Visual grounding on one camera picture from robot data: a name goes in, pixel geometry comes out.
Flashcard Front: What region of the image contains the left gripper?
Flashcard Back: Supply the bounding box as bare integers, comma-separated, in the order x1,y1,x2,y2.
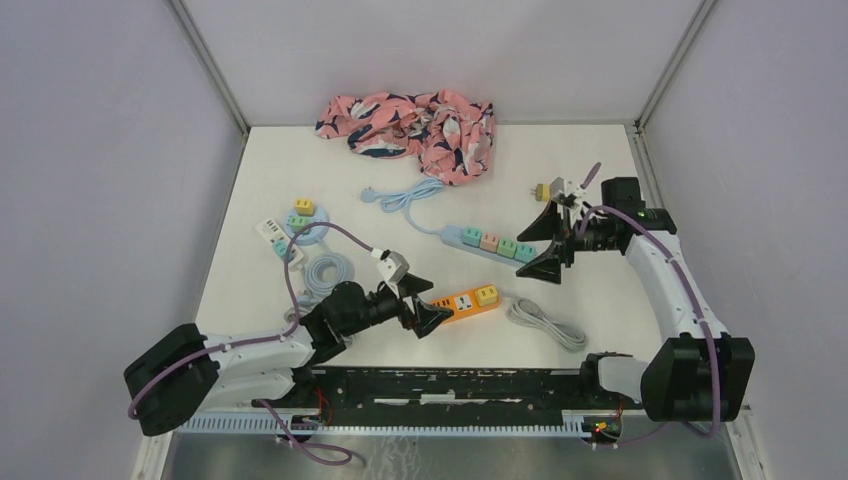
341,272,453,337

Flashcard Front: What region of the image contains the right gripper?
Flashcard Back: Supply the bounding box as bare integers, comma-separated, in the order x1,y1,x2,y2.
516,197,618,284

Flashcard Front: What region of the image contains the yellow plug adapter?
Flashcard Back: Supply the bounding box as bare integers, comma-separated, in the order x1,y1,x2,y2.
474,285,500,308
530,183,550,203

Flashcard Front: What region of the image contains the grey power strip cable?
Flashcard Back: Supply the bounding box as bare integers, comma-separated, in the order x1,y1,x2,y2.
500,291,590,354

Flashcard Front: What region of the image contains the orange power strip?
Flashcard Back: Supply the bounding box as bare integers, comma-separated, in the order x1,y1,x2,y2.
430,285,501,324

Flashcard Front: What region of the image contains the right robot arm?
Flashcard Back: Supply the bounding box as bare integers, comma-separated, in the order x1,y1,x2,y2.
516,177,755,423

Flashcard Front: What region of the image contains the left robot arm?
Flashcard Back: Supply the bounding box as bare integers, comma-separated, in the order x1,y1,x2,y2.
124,274,453,437

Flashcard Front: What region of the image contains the round blue socket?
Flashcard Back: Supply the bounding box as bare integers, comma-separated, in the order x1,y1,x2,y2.
282,206,329,247

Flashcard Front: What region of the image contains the green adapter on round socket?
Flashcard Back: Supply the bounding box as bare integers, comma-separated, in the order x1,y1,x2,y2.
287,215,311,232

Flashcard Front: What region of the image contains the yellow adapter on round socket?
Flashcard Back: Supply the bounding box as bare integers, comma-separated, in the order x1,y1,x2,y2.
293,198,316,217

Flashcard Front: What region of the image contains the green adapter on strip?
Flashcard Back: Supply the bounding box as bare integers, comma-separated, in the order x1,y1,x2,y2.
496,238,518,259

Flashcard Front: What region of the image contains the pink adapter on strip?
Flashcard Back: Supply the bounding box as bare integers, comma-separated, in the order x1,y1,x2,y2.
479,232,500,253

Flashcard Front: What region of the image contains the pink patterned cloth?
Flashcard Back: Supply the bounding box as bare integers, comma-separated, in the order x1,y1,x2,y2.
315,90,496,186

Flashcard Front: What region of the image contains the teal adapter on white strip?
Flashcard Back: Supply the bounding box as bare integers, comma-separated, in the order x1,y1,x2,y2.
272,240,294,262

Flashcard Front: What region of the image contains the white power strip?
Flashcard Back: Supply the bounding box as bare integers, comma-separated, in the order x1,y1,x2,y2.
255,218,307,271

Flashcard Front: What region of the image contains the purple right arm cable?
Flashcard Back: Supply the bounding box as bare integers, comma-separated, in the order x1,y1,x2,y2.
573,161,723,449

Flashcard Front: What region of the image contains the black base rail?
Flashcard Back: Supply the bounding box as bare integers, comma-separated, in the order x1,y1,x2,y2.
269,366,639,436

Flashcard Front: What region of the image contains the coiled blue round-socket cable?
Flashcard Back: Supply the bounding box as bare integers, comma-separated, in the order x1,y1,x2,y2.
301,251,358,299

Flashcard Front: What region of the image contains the light blue strip cable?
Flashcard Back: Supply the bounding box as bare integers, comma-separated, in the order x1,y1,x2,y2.
360,176,448,236

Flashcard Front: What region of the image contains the grey white-strip cable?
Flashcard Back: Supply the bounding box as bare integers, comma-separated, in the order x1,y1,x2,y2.
284,294,319,323

